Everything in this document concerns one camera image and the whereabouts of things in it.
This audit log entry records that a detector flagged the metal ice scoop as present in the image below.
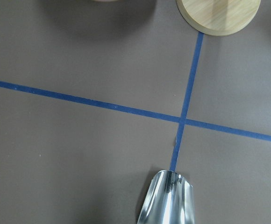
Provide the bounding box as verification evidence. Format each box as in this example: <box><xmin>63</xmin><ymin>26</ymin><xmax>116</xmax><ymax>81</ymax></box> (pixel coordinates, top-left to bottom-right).
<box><xmin>137</xmin><ymin>170</ymin><xmax>195</xmax><ymax>224</ymax></box>

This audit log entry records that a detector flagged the pink bowl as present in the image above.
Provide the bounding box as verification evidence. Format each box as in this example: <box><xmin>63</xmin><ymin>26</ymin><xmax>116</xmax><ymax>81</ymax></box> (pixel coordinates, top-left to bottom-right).
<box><xmin>94</xmin><ymin>0</ymin><xmax>117</xmax><ymax>2</ymax></box>

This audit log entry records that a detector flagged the wooden stand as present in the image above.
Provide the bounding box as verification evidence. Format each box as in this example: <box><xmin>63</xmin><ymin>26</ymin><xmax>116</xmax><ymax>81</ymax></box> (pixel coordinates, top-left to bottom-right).
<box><xmin>176</xmin><ymin>0</ymin><xmax>261</xmax><ymax>36</ymax></box>

